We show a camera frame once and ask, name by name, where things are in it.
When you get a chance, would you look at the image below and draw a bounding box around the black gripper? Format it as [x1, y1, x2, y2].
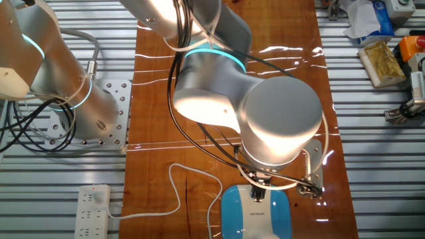
[247, 170, 273, 204]

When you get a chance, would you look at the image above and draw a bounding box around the white and blue desk lamp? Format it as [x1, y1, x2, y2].
[220, 184, 293, 239]

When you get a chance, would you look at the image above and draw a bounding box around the black base cable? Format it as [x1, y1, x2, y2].
[6, 98, 78, 153]
[0, 98, 54, 153]

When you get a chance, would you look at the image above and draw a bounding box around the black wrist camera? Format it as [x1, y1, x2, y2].
[296, 184, 323, 200]

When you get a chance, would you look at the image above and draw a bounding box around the blue tissue packet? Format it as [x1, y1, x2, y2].
[357, 0, 395, 44]

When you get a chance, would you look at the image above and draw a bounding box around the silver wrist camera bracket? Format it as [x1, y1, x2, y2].
[301, 138, 323, 197]

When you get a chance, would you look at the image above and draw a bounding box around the grey cable with metal connector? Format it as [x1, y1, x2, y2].
[59, 28, 101, 82]

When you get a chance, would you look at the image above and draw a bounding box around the orange emergency stop box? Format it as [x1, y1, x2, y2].
[398, 35, 425, 62]

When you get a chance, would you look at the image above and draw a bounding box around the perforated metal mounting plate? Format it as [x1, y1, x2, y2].
[44, 78, 133, 152]

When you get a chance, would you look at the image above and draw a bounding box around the metal corner bracket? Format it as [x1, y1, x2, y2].
[323, 0, 343, 21]
[384, 108, 412, 125]

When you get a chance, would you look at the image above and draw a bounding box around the yellow packet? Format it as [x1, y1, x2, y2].
[358, 40, 406, 88]

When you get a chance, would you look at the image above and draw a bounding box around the grey button box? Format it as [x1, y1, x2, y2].
[384, 0, 416, 19]

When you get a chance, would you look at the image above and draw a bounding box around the white cable tie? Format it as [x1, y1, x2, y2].
[172, 0, 223, 52]

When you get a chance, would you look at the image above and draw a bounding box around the white power strip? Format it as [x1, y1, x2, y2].
[73, 184, 111, 239]

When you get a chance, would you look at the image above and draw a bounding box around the glossy wood-grain table mat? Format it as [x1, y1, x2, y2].
[118, 0, 360, 239]

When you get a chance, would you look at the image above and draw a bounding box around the white lamp power cable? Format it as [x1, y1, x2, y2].
[94, 161, 224, 239]

